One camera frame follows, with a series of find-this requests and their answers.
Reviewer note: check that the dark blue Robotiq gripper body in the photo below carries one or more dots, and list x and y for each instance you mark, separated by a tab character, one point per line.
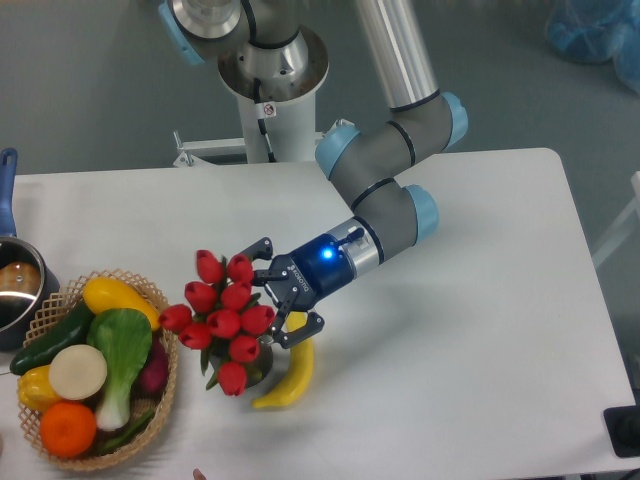
317	269

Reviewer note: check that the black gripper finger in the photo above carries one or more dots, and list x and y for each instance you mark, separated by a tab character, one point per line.
260	260
293	323

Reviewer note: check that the dark grey ribbed vase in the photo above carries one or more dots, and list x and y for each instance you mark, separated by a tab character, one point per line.
260	367

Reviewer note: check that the red tulip bouquet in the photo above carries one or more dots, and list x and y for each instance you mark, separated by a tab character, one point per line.
222	318

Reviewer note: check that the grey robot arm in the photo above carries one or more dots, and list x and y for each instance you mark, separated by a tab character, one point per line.
274	66

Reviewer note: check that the person's bare hand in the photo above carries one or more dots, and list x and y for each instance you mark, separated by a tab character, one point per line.
198	475

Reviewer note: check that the yellow toy banana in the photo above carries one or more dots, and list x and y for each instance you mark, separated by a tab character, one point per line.
294	383

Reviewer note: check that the green bok choy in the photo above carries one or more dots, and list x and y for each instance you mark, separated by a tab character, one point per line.
124	337

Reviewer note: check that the yellow squash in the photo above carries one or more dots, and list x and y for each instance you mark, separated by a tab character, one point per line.
104	293

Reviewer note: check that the purple sweet potato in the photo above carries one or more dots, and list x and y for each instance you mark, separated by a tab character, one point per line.
154	375

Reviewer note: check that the dark green cucumber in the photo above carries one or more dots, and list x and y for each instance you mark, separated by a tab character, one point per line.
70	330

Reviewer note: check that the woven wicker basket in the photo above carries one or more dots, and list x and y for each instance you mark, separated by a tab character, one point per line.
53	310

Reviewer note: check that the white round radish slice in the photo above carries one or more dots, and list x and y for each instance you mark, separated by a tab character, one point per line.
77	372

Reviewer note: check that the green bean pod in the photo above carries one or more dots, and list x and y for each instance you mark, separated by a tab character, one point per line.
127	435

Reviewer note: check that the orange tangerine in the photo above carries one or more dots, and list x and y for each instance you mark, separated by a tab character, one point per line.
68	429

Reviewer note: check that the yellow bell pepper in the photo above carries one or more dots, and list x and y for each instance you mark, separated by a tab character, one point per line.
35	390

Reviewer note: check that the black device at table edge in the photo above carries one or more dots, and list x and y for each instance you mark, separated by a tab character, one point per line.
623	429

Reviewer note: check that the blue plastic bag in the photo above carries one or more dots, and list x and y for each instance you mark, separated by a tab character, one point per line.
598	32

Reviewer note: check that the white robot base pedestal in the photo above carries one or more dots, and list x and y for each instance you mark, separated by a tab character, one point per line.
271	132

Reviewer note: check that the blue handled saucepan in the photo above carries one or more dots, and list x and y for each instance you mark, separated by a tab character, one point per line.
26	280

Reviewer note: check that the white frame at right edge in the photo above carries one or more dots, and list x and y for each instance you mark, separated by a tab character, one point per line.
625	223

